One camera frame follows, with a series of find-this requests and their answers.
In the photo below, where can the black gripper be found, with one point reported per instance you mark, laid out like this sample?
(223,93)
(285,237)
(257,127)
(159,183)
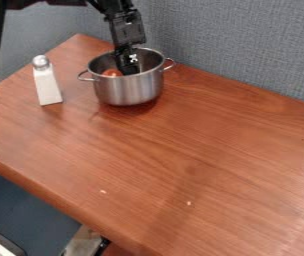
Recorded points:
(128,33)

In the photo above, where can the red and white toy mushroom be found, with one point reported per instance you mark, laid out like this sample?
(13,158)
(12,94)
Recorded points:
(112,73)

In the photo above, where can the metal pot with handles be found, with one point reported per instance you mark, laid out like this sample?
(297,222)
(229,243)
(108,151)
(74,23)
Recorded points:
(132,89)

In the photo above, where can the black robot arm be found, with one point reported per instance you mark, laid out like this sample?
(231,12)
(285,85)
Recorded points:
(100,5)

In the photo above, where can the white salt shaker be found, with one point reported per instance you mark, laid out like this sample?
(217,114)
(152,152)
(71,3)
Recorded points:
(47,86)

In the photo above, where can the metal table leg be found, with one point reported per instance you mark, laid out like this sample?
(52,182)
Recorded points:
(87,243)

